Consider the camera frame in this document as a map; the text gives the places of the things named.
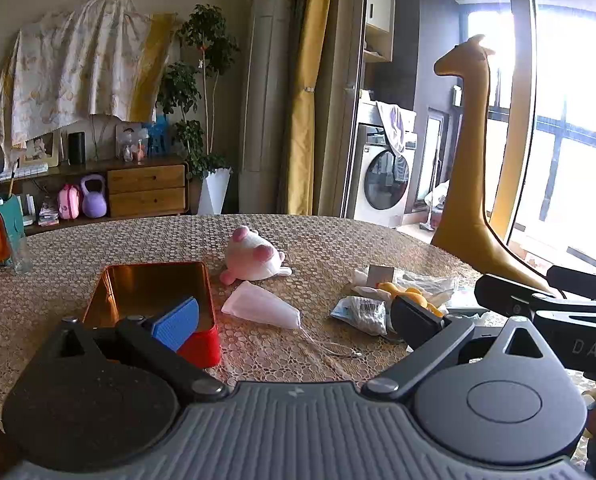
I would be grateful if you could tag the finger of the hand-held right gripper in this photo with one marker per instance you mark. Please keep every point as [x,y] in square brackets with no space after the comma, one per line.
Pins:
[578,277]
[508,292]

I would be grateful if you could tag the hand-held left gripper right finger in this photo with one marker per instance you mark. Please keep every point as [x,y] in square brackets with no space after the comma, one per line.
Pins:
[418,322]

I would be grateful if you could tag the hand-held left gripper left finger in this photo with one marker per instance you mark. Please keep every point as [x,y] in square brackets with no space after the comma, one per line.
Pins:
[175,322]

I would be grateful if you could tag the white cloth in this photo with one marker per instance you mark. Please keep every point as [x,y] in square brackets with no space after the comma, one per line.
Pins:
[428,282]

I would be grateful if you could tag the red metal tin box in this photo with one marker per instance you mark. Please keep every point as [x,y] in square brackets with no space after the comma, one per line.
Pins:
[128,290]

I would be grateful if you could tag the yellow duck toy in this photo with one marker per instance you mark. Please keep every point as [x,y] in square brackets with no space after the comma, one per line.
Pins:
[403,291]

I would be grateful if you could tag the clear plastic packet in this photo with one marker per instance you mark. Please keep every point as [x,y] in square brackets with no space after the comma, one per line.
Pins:
[360,312]

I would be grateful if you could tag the small grey card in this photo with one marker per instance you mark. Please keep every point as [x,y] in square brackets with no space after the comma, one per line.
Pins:
[380,274]

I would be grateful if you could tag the pale pink face mask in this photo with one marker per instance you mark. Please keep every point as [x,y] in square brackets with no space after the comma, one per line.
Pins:
[258,305]

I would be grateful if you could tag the pink and white plush toy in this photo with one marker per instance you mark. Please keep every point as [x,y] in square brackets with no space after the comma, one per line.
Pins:
[253,260]

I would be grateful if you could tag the white planter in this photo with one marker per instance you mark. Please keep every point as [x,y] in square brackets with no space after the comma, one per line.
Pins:
[213,192]

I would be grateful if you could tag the wooden tv cabinet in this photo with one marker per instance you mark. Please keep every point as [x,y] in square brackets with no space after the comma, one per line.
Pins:
[145,190]

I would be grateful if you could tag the tall yellow giraffe figure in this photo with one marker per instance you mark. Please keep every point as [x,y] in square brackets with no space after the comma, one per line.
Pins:
[470,160]

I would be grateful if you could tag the white washing machine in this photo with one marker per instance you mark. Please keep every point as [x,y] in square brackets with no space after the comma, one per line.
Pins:
[385,185]

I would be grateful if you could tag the purple kettlebell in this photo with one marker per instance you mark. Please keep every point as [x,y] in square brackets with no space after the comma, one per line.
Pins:
[94,205]

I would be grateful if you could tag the pink toy case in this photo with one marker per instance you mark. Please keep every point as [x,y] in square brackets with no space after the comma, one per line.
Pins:
[69,202]

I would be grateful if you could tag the clear drinking glass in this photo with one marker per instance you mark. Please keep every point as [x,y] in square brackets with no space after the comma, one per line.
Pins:
[20,260]

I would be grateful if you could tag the clear toy jar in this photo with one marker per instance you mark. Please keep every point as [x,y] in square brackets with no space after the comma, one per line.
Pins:
[128,145]

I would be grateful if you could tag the blue toy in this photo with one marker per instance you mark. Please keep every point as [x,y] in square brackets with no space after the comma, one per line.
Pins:
[158,137]

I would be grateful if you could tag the teal storage box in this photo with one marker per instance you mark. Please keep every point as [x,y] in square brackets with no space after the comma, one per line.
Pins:
[14,220]

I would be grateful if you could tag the pale cloth on washing machine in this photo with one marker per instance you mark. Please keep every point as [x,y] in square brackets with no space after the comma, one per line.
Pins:
[395,125]

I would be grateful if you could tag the black cylinder speaker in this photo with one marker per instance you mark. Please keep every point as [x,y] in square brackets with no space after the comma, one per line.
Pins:
[76,147]

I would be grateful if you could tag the white keyboard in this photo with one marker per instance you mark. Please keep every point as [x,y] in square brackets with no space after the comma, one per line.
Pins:
[23,171]

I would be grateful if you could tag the white tower air conditioner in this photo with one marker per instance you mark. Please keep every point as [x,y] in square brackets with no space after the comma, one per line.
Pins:
[263,110]

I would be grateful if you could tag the yellow curtain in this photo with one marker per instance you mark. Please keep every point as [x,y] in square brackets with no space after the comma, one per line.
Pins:
[305,110]

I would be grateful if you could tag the patterned cream cover cloth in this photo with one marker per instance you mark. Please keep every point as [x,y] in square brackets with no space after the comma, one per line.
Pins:
[78,70]

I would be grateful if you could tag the green potted plant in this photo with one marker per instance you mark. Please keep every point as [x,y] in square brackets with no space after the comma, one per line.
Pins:
[203,35]

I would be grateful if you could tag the photo frame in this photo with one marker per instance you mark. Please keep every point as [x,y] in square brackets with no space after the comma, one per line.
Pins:
[40,149]

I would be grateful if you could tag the wood and white wall cabinet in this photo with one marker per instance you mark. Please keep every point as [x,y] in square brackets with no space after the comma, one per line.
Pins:
[378,0]

